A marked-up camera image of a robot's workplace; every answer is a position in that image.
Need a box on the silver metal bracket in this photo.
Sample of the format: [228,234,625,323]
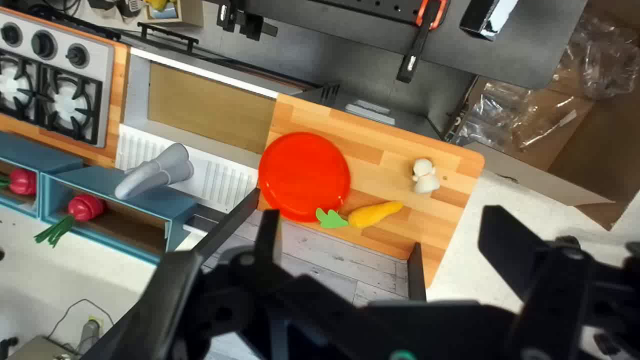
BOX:
[457,0,521,43]

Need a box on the thin gray cable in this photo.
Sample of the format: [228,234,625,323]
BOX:
[46,296,115,348]

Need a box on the gray device box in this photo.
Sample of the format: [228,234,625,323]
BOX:
[5,318,101,360]

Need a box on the cardboard box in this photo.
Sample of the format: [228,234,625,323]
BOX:
[443,9,640,233]

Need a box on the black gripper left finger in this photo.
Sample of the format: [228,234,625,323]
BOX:
[231,209,348,317]

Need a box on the black clamp orange handle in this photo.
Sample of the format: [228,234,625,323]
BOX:
[395,0,452,86]

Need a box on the orange plastic plate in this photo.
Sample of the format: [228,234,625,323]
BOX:
[255,130,354,225]

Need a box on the wooden stove surround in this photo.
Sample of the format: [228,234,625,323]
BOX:
[0,7,129,169]

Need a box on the black frame post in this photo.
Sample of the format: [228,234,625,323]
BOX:
[190,189,262,264]
[406,241,428,304]

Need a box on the wooden countertop board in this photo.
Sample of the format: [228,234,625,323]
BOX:
[255,92,487,288]

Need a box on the black perforated table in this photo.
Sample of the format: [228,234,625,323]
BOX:
[205,0,592,92]

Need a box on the red toy radish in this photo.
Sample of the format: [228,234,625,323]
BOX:
[34,193,107,249]
[0,166,37,198]

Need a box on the white toy sink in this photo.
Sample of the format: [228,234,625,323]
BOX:
[115,46,315,216]

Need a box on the gray toy faucet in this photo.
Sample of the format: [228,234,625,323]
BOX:
[111,143,196,203]

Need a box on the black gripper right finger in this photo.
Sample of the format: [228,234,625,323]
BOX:
[477,204,588,317]

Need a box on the teal planter box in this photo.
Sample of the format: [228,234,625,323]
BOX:
[0,129,85,218]
[40,165,199,266]

